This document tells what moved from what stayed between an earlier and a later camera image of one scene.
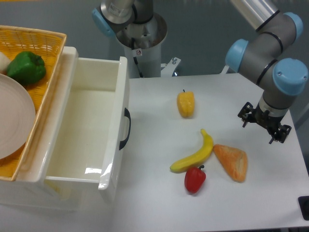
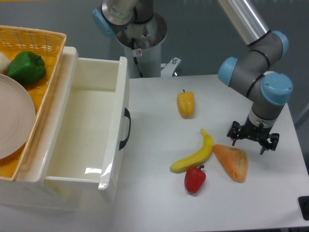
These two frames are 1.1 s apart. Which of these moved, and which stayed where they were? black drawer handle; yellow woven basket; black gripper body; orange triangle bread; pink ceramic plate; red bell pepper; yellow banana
Moved: black gripper body
Stayed: black drawer handle; yellow banana; orange triangle bread; red bell pepper; yellow woven basket; pink ceramic plate
